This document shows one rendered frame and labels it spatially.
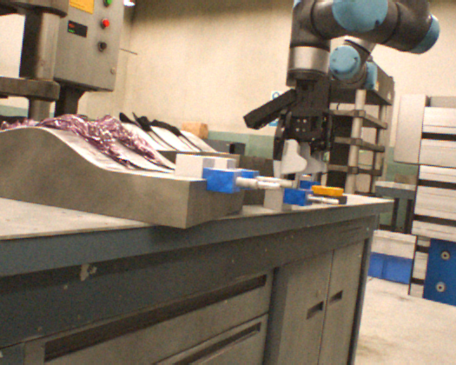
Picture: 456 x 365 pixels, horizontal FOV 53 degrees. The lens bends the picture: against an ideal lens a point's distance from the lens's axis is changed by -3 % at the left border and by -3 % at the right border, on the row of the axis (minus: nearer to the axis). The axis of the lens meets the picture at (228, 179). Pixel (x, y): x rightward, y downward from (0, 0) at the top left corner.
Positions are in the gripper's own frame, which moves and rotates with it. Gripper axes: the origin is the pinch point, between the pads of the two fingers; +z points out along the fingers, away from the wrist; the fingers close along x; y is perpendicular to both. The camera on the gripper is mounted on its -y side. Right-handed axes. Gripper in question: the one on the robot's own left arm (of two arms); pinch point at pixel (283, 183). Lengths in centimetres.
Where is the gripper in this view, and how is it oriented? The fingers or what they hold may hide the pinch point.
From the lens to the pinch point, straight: 86.4
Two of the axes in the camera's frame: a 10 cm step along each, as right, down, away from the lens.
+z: -1.1, 9.9, 0.5
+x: 5.1, 0.1, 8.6
